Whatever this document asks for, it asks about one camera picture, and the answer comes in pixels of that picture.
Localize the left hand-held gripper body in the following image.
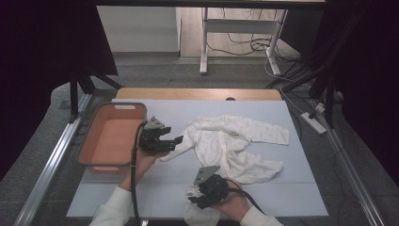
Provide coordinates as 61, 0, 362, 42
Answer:
138, 116, 177, 154

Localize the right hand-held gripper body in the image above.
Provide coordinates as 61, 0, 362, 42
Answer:
193, 165, 231, 210

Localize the orange basket with grey rim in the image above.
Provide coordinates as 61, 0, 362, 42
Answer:
76, 102, 149, 174

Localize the white baby romper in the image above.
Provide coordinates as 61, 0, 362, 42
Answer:
159, 114, 291, 226

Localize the person's right hand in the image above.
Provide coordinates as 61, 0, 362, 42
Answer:
210, 183, 252, 223

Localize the person's left hand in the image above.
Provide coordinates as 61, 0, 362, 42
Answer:
120, 148, 169, 193

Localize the white table mat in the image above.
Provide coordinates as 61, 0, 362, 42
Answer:
66, 98, 329, 219

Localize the black metal stand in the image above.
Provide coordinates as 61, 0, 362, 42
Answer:
264, 8, 366, 129
69, 73, 123, 123

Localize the white power strip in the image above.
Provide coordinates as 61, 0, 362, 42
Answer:
300, 111, 327, 136

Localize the black curtain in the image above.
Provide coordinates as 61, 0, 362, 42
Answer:
0, 0, 120, 182
280, 0, 399, 186

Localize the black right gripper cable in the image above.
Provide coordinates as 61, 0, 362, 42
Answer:
224, 178, 267, 217

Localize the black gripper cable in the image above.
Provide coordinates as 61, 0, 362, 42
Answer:
130, 121, 149, 226
224, 178, 267, 217

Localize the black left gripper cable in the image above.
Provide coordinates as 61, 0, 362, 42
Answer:
130, 121, 149, 226

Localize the aluminium floor rail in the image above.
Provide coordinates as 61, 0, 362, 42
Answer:
316, 112, 385, 226
12, 93, 93, 226

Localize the bundle of floor cables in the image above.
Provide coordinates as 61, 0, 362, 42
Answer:
206, 8, 302, 62

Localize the white desk frame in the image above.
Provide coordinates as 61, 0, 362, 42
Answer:
199, 7, 288, 76

